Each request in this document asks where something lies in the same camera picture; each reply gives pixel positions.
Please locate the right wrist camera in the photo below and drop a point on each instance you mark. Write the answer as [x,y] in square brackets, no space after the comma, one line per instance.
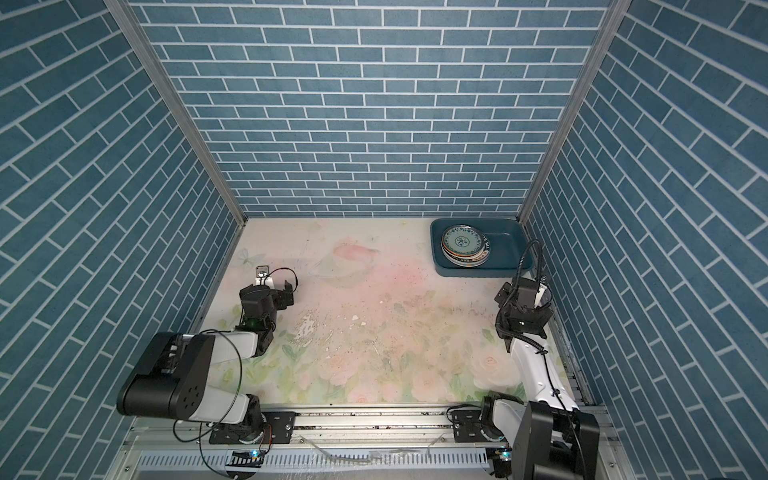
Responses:
[543,297]

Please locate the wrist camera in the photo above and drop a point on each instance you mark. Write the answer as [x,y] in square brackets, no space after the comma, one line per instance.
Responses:
[263,276]
[543,297]

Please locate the green rim plate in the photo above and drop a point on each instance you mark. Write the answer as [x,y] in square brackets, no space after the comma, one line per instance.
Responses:
[467,262]

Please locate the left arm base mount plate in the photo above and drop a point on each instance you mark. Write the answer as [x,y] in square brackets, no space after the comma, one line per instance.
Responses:
[271,428]

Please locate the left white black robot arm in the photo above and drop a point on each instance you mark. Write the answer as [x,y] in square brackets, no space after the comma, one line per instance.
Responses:
[170,379]

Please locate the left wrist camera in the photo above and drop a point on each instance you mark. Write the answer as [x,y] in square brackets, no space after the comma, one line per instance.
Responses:
[263,276]

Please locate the small blue patterned plate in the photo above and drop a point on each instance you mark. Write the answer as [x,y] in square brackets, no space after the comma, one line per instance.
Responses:
[465,242]

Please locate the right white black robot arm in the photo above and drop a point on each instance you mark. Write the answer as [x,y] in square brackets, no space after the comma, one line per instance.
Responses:
[547,435]

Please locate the teal plastic bin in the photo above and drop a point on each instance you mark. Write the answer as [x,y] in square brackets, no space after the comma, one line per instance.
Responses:
[506,241]

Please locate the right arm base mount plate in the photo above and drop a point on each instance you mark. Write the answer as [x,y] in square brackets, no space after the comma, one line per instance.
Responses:
[468,427]

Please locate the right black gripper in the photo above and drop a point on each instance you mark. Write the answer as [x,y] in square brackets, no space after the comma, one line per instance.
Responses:
[543,316]

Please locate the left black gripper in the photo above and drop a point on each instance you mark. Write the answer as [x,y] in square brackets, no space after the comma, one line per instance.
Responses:
[279,296]

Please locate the aluminium rail frame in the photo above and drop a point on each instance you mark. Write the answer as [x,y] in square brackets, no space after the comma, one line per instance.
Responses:
[328,442]

